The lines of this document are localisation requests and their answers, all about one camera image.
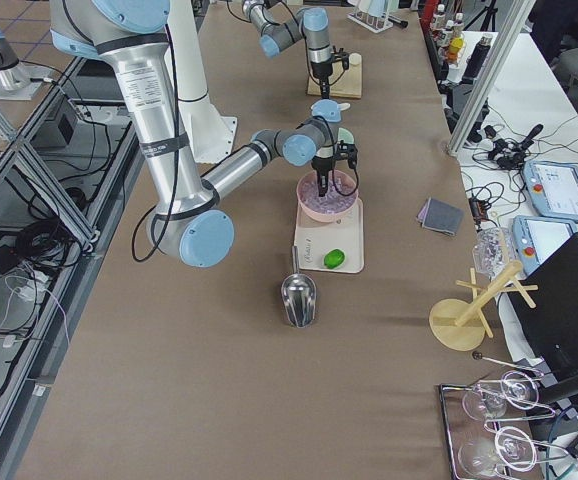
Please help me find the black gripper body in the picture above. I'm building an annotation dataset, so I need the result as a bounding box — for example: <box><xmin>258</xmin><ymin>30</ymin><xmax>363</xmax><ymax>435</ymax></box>
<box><xmin>308</xmin><ymin>45</ymin><xmax>349</xmax><ymax>83</ymax></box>
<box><xmin>311</xmin><ymin>141</ymin><xmax>358</xmax><ymax>173</ymax></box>

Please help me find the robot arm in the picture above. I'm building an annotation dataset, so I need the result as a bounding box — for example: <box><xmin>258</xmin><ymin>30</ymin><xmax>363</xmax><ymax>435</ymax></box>
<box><xmin>50</xmin><ymin>1</ymin><xmax>357</xmax><ymax>268</ymax></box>
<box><xmin>242</xmin><ymin>0</ymin><xmax>349</xmax><ymax>99</ymax></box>

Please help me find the mint green bowl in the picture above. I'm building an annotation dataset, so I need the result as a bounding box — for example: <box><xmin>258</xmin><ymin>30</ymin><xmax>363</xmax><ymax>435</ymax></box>
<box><xmin>337</xmin><ymin>127</ymin><xmax>355</xmax><ymax>144</ymax></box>

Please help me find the pink bowl of ice cubes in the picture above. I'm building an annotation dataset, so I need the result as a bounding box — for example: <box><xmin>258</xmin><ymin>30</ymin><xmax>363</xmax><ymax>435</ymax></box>
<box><xmin>296</xmin><ymin>170</ymin><xmax>358</xmax><ymax>223</ymax></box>

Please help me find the stainless steel ice scoop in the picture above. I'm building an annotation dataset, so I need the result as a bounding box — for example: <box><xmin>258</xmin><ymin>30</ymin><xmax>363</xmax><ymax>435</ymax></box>
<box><xmin>280</xmin><ymin>245</ymin><xmax>317</xmax><ymax>328</ymax></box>

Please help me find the bamboo cutting board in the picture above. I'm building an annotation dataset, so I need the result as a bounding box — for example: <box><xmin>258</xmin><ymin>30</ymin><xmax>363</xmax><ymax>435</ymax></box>
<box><xmin>307</xmin><ymin>62</ymin><xmax>362</xmax><ymax>99</ymax></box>

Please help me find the green lime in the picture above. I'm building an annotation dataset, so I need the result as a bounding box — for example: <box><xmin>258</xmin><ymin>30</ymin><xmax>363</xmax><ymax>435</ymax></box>
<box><xmin>323</xmin><ymin>249</ymin><xmax>346</xmax><ymax>269</ymax></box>

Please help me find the grey folded cloth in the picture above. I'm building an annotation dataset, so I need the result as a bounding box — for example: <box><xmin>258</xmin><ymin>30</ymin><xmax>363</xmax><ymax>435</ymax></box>
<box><xmin>417</xmin><ymin>198</ymin><xmax>464</xmax><ymax>236</ymax></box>

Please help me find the yellow sauce bottle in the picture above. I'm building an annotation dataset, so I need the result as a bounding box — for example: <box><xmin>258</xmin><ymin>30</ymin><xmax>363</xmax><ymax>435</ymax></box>
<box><xmin>446</xmin><ymin>35</ymin><xmax>465</xmax><ymax>64</ymax></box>

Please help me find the black water bottle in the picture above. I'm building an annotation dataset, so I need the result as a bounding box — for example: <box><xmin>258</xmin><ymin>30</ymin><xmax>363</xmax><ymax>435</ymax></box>
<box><xmin>462</xmin><ymin>32</ymin><xmax>493</xmax><ymax>82</ymax></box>

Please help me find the wooden mug tree stand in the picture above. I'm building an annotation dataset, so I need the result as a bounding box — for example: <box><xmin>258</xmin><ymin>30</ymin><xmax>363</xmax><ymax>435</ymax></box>
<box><xmin>428</xmin><ymin>233</ymin><xmax>539</xmax><ymax>352</ymax></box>

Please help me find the blue teach pendant tablet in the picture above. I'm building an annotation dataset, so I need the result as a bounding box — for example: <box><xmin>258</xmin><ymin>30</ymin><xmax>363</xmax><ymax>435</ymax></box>
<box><xmin>522</xmin><ymin>160</ymin><xmax>578</xmax><ymax>223</ymax></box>

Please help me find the wine glass on rack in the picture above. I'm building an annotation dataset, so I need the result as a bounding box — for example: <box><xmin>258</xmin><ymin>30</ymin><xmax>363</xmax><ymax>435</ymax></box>
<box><xmin>462</xmin><ymin>370</ymin><xmax>556</xmax><ymax>421</ymax></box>
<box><xmin>457</xmin><ymin>424</ymin><xmax>570</xmax><ymax>479</ymax></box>

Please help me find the aluminium frame post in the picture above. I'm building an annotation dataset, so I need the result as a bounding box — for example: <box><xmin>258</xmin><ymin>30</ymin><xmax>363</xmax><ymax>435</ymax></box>
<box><xmin>446</xmin><ymin>0</ymin><xmax>535</xmax><ymax>157</ymax></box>

